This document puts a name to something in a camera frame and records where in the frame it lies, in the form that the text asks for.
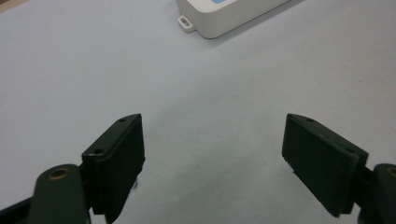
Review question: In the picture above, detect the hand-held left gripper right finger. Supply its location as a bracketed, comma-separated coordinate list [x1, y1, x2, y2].
[281, 113, 370, 218]

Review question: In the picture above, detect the white plastic box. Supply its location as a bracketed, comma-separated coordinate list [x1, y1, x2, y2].
[175, 0, 292, 40]

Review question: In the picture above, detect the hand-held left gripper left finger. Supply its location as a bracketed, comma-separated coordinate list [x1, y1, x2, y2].
[81, 113, 147, 224]

